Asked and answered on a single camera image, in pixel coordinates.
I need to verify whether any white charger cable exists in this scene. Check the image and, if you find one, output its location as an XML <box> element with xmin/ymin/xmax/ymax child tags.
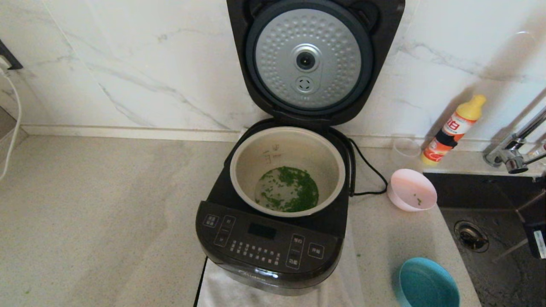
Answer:
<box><xmin>0</xmin><ymin>68</ymin><xmax>22</xmax><ymax>182</ymax></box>

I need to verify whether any black power cable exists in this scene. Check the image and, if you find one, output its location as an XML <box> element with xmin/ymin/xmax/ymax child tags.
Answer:
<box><xmin>348</xmin><ymin>139</ymin><xmax>389</xmax><ymax>197</ymax></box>

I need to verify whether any orange yellow detergent bottle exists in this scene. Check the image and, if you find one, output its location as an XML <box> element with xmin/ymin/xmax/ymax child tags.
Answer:
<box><xmin>421</xmin><ymin>95</ymin><xmax>487</xmax><ymax>166</ymax></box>

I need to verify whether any steel sink drain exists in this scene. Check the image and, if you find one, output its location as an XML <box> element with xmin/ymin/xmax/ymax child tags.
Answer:
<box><xmin>454</xmin><ymin>220</ymin><xmax>490</xmax><ymax>253</ymax></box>

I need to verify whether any blue bowl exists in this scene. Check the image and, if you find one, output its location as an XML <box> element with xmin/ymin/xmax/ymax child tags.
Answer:
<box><xmin>393</xmin><ymin>257</ymin><xmax>461</xmax><ymax>307</ymax></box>

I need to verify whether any cream inner pot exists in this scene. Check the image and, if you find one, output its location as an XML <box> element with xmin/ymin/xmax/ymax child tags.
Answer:
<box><xmin>230</xmin><ymin>126</ymin><xmax>346</xmax><ymax>218</ymax></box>

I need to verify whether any steel sink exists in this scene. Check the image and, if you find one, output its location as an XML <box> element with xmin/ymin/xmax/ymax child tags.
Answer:
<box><xmin>422</xmin><ymin>172</ymin><xmax>546</xmax><ymax>307</ymax></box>

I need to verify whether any pink bowl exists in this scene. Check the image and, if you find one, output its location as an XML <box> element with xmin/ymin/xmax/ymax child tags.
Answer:
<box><xmin>387</xmin><ymin>168</ymin><xmax>438</xmax><ymax>212</ymax></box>

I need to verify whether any chrome faucet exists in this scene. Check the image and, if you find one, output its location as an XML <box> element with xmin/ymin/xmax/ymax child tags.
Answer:
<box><xmin>483</xmin><ymin>107</ymin><xmax>546</xmax><ymax>175</ymax></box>

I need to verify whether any black strip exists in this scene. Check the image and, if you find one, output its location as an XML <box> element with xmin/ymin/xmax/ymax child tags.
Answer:
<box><xmin>193</xmin><ymin>257</ymin><xmax>209</xmax><ymax>307</ymax></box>

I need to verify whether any white cloth mat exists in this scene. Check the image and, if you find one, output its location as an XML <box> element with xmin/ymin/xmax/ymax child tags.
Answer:
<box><xmin>197</xmin><ymin>232</ymin><xmax>367</xmax><ymax>307</ymax></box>

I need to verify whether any clear glass cup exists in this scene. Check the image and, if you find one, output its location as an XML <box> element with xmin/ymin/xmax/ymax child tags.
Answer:
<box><xmin>392</xmin><ymin>136</ymin><xmax>423</xmax><ymax>159</ymax></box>

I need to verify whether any grey wall outlet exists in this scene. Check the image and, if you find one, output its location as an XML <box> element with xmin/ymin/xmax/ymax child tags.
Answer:
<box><xmin>0</xmin><ymin>39</ymin><xmax>23</xmax><ymax>71</ymax></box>

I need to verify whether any black rice cooker lid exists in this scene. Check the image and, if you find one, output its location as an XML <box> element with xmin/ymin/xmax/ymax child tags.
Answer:
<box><xmin>227</xmin><ymin>0</ymin><xmax>406</xmax><ymax>127</ymax></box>

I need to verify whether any black rice cooker body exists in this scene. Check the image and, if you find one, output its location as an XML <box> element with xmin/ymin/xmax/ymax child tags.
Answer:
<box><xmin>196</xmin><ymin>119</ymin><xmax>357</xmax><ymax>295</ymax></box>

